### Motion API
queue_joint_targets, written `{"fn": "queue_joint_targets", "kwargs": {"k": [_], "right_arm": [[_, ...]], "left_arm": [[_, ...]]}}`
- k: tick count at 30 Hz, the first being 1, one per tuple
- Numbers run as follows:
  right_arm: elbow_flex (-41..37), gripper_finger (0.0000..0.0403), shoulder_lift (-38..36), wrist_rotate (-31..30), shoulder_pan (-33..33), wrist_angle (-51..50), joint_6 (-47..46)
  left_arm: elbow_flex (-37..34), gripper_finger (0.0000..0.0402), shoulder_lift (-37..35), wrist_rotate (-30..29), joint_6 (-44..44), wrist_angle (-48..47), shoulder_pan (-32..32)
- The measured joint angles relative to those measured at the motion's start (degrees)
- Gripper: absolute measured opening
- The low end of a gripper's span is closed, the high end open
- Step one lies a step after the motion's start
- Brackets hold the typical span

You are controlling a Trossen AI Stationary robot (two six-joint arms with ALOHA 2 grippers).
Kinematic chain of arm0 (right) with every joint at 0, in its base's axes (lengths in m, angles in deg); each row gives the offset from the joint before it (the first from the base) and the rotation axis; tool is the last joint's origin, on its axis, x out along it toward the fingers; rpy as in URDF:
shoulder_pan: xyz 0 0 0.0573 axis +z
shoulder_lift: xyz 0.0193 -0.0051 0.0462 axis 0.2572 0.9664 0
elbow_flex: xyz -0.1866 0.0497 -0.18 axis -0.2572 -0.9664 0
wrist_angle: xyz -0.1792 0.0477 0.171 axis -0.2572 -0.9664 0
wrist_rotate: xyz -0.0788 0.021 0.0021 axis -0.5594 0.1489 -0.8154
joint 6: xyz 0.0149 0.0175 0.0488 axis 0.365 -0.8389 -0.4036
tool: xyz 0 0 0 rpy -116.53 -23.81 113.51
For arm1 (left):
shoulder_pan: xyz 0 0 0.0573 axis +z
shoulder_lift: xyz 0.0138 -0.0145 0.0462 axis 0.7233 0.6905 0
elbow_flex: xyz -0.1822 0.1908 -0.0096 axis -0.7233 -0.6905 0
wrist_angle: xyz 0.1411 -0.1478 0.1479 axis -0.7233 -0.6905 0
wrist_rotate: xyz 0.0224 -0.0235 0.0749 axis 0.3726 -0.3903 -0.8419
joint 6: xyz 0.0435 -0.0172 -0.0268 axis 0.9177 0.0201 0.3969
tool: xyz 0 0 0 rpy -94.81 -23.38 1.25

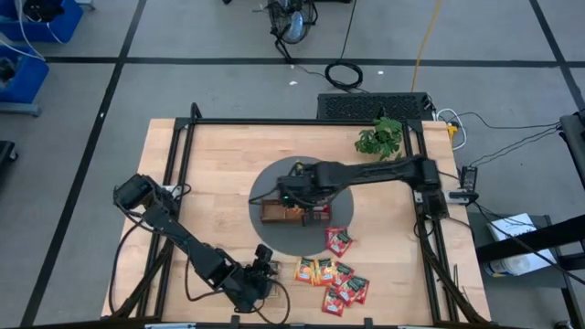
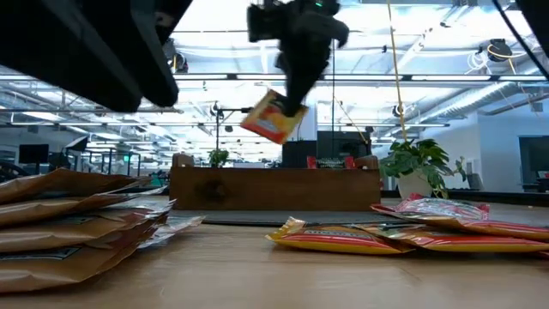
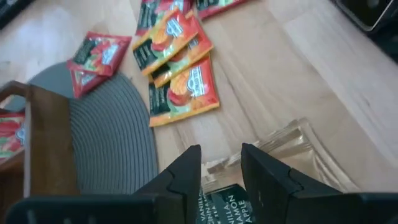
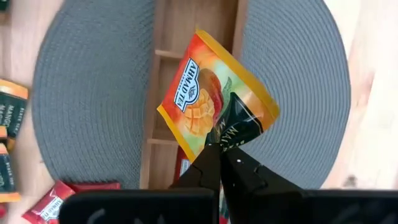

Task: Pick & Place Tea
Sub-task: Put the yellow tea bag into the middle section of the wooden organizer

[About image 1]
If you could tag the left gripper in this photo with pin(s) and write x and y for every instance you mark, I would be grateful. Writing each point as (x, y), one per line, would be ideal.
(253, 285)

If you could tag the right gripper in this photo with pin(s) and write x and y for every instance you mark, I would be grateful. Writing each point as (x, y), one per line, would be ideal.
(301, 189)

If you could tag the beige tea packet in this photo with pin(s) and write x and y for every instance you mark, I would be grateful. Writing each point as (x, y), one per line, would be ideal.
(274, 266)
(275, 291)

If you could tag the wooden three-compartment tray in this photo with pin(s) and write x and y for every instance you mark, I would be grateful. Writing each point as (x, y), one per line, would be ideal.
(274, 212)

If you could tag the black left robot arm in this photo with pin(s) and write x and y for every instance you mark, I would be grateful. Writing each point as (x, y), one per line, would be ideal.
(183, 233)

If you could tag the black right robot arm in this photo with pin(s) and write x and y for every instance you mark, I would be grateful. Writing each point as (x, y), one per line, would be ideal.
(375, 171)

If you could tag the round grey placemat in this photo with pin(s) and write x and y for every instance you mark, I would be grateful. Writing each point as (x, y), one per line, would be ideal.
(292, 237)

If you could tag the potted green plant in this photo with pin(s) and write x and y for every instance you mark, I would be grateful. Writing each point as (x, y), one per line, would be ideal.
(381, 137)

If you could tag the black perforated computer case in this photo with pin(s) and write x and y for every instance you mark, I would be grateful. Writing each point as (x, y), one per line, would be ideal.
(365, 107)

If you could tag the yellow power plug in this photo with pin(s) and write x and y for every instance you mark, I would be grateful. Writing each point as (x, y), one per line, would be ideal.
(451, 131)

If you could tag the black floor fan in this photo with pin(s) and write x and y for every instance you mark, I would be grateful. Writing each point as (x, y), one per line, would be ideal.
(292, 23)

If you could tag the black power adapter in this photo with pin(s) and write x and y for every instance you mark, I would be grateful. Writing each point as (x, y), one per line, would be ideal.
(469, 177)

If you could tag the white paper bag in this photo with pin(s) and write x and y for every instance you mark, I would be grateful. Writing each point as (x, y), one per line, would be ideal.
(505, 227)

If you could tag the black shelf cart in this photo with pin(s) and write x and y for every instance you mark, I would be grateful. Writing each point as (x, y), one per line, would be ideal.
(525, 240)

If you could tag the black chair base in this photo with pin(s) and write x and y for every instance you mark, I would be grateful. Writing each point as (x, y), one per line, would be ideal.
(5, 153)

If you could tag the blue storage bin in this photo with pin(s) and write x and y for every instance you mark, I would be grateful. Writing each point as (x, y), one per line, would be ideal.
(27, 82)
(68, 25)

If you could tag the black frame bracket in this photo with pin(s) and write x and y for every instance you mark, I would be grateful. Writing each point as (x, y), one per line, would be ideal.
(368, 322)
(235, 321)

